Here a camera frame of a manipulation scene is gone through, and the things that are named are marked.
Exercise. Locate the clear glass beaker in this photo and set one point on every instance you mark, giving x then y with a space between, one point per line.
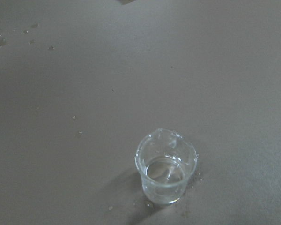
165 161

